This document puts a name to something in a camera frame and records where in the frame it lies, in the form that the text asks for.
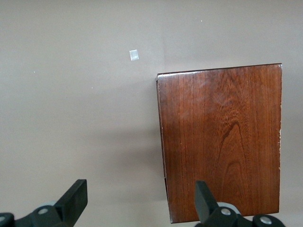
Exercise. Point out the dark brown wooden cabinet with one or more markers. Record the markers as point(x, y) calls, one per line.
point(220, 130)

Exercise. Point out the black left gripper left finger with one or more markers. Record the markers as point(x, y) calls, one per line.
point(71, 203)

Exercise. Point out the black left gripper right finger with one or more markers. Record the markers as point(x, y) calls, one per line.
point(203, 203)

